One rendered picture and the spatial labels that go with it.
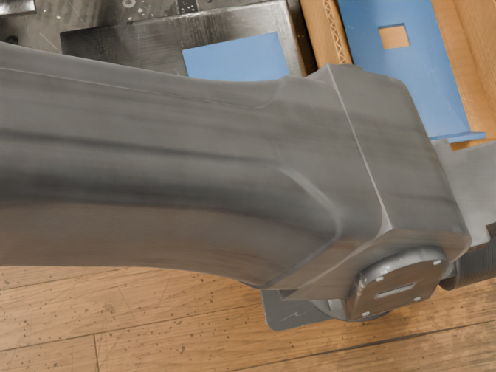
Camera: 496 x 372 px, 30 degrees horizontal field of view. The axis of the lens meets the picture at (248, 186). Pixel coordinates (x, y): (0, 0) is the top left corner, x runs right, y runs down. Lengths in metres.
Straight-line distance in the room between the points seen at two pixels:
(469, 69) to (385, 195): 0.40
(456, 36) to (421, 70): 0.04
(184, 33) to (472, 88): 0.21
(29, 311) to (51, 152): 0.40
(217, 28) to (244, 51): 0.03
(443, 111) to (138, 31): 0.23
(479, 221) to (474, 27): 0.33
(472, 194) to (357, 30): 0.33
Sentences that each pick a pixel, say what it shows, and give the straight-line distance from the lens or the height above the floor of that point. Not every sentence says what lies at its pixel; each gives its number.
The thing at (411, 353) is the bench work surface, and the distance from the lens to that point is 0.62.
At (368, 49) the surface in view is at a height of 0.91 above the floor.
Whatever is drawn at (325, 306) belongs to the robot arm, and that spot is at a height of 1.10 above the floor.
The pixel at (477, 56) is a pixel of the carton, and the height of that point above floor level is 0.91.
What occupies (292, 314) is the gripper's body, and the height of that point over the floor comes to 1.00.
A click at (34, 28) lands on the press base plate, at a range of 0.73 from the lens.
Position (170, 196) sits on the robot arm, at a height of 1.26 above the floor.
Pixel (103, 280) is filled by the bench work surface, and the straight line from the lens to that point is 0.63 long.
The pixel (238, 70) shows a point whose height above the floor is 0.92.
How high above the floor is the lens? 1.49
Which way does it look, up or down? 65 degrees down
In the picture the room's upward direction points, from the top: 2 degrees clockwise
